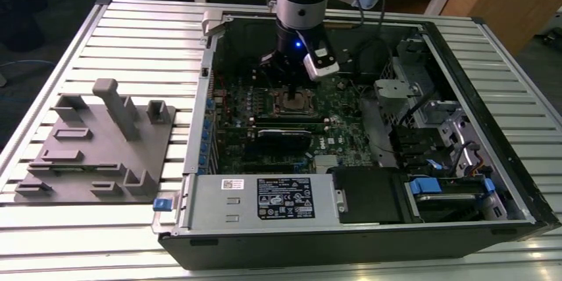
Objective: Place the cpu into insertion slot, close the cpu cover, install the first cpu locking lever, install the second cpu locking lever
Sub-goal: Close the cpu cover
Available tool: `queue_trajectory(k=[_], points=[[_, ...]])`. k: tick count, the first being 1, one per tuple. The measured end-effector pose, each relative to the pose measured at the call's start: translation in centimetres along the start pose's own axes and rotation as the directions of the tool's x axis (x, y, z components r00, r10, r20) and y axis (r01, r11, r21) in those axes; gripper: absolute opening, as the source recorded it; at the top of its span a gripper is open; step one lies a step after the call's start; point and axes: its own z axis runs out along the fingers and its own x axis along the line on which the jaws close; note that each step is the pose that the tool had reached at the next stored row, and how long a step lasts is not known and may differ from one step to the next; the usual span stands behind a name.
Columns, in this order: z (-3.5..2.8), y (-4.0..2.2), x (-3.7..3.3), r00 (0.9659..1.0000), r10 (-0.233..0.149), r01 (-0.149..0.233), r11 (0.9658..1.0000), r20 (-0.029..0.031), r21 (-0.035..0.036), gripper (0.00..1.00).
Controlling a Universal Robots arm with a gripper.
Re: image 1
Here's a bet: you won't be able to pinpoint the silver CPU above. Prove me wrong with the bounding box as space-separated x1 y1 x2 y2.
280 91 310 111

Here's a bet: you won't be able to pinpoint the metal socket cover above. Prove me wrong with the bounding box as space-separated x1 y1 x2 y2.
274 89 319 116

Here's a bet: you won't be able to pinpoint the CPU socket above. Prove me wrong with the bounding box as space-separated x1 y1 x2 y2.
272 87 320 117

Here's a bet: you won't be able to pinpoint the black graphics card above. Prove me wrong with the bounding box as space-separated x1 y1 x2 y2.
254 128 313 154

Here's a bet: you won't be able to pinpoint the green motherboard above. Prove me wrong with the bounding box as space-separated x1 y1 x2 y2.
209 65 389 175

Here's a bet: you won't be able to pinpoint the small silver heatsink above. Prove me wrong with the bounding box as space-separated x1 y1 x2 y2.
313 154 343 167

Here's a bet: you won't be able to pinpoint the perforated metal drive cage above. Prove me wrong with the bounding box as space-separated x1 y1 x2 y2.
376 38 440 128

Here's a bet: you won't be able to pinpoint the black plastic disk bay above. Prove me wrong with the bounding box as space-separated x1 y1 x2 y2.
388 126 453 170

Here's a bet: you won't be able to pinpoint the black plastic shroud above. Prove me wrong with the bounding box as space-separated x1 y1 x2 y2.
327 165 413 226

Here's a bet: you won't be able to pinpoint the silver power supply unit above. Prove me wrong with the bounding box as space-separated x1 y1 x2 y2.
185 172 343 231

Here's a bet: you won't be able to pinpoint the blue case latch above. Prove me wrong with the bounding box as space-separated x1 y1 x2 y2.
152 197 173 213

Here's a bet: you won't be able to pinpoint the hard disk in blue carrier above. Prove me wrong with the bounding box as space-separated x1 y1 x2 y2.
404 175 497 224

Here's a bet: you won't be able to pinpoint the grey parts rack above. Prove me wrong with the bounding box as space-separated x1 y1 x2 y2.
11 78 178 203

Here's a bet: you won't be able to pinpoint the black open PC case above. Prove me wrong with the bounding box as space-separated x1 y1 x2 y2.
149 9 562 272

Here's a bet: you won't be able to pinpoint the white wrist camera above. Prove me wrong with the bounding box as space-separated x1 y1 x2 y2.
296 29 341 82

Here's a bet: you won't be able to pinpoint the thick black cable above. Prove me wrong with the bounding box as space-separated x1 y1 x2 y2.
352 34 393 76

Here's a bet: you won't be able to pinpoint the silver metal bracket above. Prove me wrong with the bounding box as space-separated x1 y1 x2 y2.
372 78 419 101

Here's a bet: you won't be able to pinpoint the long black round cable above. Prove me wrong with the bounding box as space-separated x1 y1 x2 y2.
393 89 436 130

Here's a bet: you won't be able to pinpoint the coloured power wires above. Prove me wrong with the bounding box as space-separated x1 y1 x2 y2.
463 158 488 177

